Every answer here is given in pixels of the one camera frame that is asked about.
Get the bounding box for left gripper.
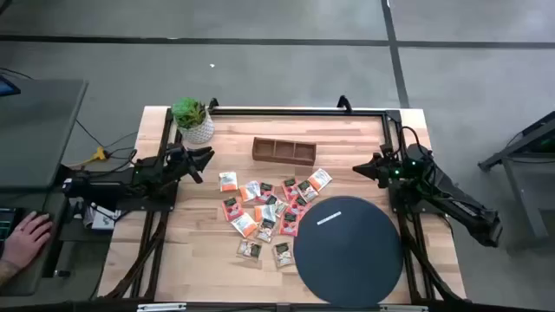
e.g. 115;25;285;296
164;146;216;185

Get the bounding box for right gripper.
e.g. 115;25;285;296
352;153;402;190

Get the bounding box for red tea packet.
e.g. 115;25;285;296
278;211;300;237
281;177;300;201
221;197;245;223
254;182;275;205
285;195;312;218

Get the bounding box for clear tea packet dark label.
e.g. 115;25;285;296
296;179;320;204
264;194;288;217
272;241;296;269
254;218;278;244

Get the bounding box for brown packet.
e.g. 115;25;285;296
236;238;263;263

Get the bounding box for person's forearm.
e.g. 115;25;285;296
0;258;21;288

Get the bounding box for succulent in white patterned pot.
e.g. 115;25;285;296
171;96;216;146

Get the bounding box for white label strip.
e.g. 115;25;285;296
317;211;343;226

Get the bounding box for wooden three-compartment tray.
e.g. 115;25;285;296
251;136;317;167

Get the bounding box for round dark blue placemat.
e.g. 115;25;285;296
292;195;405;309

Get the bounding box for yellow power plug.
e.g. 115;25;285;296
79;146;110;168

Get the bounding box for white labelled box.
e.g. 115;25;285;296
82;199;123;231

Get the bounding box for grey metal workbench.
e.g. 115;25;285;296
477;110;555;240

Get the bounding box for grey desk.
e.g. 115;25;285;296
0;78;90;296

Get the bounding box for person's hand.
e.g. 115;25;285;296
2;211;54;270

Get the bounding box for backlit keyboard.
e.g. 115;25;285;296
0;207;17;255

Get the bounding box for small display screen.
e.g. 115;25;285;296
0;74;22;98

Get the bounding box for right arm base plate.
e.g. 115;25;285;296
388;181;439;214

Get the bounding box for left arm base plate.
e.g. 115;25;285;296
115;181;179;213

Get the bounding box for black aluminium table frame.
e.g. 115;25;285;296
98;107;468;304

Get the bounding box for thin black power cable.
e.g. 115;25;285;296
74;117;140;151

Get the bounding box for silver metal bracket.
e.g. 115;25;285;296
379;304;430;312
136;302;188;312

